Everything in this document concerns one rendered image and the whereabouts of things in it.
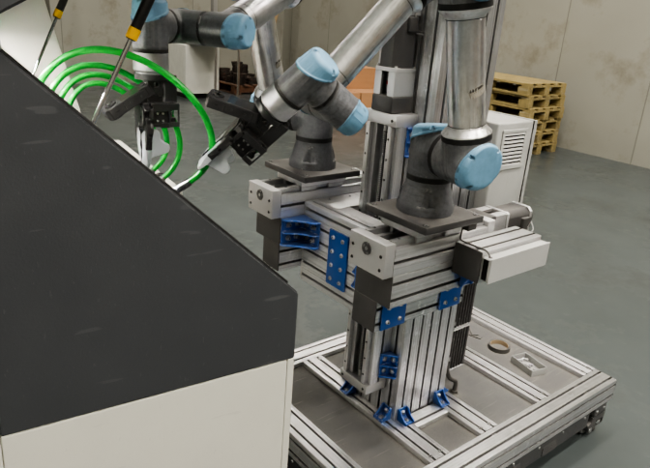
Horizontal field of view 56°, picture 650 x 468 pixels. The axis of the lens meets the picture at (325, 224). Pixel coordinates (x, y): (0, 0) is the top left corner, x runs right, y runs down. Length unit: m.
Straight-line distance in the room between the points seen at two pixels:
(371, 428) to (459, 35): 1.32
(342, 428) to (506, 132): 1.09
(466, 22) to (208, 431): 1.02
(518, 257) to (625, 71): 6.68
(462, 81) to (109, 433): 1.02
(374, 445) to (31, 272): 1.33
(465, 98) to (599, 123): 7.06
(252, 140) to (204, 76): 8.88
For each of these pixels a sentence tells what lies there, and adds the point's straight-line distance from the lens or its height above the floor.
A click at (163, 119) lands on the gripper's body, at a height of 1.26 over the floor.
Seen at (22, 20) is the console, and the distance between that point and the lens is 1.72.
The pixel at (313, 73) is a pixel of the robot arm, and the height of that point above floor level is 1.40.
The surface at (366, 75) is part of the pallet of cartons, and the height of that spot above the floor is 0.61.
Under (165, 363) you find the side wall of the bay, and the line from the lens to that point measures 1.25.
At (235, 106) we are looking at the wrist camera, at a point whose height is 1.32.
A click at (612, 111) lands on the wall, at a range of 8.36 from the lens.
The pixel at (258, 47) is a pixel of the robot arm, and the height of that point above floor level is 1.40.
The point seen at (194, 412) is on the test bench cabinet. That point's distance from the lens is 1.34.
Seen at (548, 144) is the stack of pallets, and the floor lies 0.11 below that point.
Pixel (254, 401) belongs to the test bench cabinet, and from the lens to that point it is 1.39.
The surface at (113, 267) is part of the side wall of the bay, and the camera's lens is 1.12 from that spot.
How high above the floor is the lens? 1.52
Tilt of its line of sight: 20 degrees down
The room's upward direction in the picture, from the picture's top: 4 degrees clockwise
